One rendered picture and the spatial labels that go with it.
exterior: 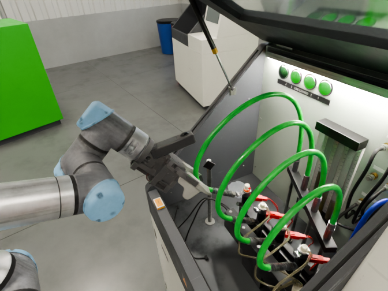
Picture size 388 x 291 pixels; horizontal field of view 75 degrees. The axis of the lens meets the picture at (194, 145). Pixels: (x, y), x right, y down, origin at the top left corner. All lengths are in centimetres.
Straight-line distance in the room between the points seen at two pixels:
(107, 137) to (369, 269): 59
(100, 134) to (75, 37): 653
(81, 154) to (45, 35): 642
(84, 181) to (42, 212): 8
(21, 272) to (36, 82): 319
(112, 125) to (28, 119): 335
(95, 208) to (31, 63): 334
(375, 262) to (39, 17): 684
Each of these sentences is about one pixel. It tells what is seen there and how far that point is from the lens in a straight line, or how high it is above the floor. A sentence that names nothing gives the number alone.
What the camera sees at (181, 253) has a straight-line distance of 88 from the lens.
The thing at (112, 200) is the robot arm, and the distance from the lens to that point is 50.
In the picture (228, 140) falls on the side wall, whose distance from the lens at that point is 112.
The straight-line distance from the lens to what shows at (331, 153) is 92.
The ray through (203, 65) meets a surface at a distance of 355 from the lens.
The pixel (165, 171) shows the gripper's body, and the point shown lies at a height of 129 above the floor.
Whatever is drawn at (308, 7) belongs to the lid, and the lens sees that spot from 61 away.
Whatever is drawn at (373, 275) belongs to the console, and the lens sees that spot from 64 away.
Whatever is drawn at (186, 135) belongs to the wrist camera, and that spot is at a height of 135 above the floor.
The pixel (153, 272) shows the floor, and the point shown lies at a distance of 197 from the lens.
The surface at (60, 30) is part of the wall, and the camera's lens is 701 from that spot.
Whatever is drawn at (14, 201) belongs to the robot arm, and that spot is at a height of 141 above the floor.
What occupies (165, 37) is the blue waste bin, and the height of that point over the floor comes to 41.
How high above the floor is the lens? 169
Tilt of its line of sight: 34 degrees down
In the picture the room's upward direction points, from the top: 3 degrees counter-clockwise
